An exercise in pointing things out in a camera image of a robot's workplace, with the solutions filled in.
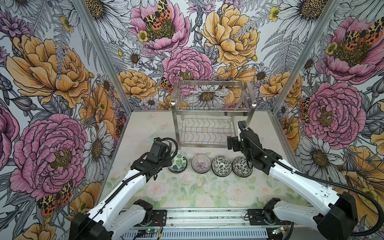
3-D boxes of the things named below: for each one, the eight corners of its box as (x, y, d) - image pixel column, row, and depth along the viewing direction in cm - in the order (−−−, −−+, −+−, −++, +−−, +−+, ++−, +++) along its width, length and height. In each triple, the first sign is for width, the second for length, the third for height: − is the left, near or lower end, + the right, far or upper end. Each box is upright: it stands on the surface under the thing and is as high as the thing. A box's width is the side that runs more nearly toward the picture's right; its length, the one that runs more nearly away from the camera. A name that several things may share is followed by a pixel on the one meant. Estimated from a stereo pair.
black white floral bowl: (219, 180, 88) (220, 175, 82) (209, 166, 94) (210, 160, 88) (232, 172, 91) (235, 166, 86) (222, 159, 97) (224, 153, 91)
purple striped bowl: (195, 177, 89) (195, 173, 84) (190, 161, 96) (189, 156, 91) (212, 172, 91) (213, 167, 86) (206, 156, 98) (207, 152, 93)
